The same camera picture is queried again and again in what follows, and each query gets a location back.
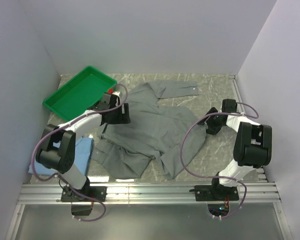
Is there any folded light blue shirt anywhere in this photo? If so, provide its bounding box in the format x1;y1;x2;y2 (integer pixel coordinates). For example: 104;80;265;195
34;137;94;176

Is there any grey long sleeve shirt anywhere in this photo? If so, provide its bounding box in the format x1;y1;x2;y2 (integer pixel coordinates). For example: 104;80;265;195
90;80;207;180

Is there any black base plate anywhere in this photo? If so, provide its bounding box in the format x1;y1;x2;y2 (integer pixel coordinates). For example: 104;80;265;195
60;186;107;203
189;185;239;202

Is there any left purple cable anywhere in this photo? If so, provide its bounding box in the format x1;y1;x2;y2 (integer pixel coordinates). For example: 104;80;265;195
31;83;130;223

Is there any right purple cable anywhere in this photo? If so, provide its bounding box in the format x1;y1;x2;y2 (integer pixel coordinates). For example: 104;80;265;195
180;101;260;218

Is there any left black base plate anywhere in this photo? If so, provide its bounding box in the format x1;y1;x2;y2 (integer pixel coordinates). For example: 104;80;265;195
60;186;107;203

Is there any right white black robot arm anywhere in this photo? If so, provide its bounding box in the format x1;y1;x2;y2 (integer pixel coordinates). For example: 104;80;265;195
198;107;273;200

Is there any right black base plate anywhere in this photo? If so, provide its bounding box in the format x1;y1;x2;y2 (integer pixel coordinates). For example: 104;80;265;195
189;185;239;202

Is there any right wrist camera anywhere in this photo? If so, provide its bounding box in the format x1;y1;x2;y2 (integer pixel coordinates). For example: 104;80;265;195
221;98;238;113

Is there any green plastic tray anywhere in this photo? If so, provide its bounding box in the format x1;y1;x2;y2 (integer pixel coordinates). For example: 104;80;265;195
42;66;117;122

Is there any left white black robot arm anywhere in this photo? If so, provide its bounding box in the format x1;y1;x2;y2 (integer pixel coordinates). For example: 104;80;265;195
31;103;131;201

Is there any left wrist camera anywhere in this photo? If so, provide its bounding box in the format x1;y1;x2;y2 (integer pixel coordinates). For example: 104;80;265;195
96;91;122;110

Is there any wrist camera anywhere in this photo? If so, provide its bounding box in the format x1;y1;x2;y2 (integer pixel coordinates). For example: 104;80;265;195
96;91;122;110
221;98;238;113

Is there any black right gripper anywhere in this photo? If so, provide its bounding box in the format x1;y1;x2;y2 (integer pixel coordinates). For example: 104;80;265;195
197;107;224;136

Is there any purple cable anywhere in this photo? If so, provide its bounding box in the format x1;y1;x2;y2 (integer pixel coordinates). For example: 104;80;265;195
180;101;260;218
31;83;130;223

